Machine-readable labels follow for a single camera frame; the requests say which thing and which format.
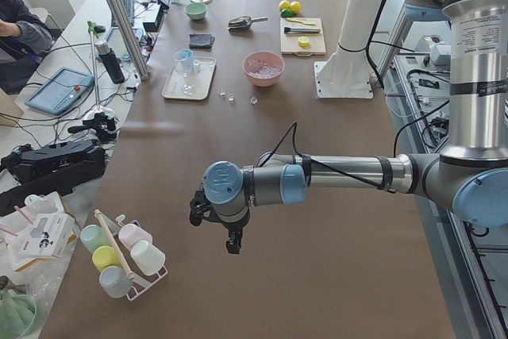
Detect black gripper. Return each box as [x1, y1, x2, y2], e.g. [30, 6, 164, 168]
[189, 190, 250, 255]

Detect steel ice scoop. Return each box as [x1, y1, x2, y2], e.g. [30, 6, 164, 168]
[227, 15, 268, 31]

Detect pink bowl of ice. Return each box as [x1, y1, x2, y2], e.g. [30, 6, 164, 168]
[242, 52, 285, 87]

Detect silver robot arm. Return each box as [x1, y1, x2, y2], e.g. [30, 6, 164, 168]
[190, 0, 507, 254]

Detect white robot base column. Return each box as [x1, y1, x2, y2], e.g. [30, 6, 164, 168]
[314, 0, 383, 99]

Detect white cup on rack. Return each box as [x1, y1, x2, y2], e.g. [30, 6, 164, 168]
[130, 240, 166, 275]

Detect white cup rack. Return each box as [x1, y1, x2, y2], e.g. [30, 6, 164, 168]
[103, 213, 169, 302]

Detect light blue cup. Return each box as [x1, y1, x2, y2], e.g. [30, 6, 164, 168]
[175, 49, 194, 73]

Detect pink cup on rack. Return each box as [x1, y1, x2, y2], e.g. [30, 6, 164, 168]
[118, 223, 152, 250]

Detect grey cup on rack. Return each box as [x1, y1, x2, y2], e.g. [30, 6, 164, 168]
[98, 266, 133, 299]

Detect yellow cup on rack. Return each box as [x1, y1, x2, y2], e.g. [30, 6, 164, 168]
[92, 245, 121, 272]

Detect green cup on rack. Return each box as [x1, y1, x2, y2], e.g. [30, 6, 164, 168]
[79, 225, 110, 254]

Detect yellow lemon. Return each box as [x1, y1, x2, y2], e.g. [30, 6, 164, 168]
[280, 8, 294, 18]
[279, 0, 291, 11]

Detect green bowl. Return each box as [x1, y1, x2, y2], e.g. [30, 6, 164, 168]
[184, 2, 207, 21]

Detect steel muddler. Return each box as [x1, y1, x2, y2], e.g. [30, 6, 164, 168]
[283, 26, 321, 34]

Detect grey folded cloth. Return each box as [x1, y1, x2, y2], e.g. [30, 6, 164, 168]
[189, 33, 215, 50]

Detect wooden cutting board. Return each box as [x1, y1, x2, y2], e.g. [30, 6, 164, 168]
[280, 17, 326, 56]

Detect half lemon slice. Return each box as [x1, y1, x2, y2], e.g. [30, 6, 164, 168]
[298, 36, 310, 47]

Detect clear wine glass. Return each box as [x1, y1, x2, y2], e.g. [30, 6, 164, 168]
[174, 56, 195, 95]

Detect cream serving tray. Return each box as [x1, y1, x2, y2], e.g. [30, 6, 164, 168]
[162, 56, 216, 101]

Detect wooden stick on rack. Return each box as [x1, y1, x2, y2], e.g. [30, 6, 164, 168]
[94, 209, 135, 280]

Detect black water bottle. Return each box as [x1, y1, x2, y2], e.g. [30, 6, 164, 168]
[94, 39, 125, 84]

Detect teach pendant tablet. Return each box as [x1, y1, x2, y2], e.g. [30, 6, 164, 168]
[25, 67, 94, 116]

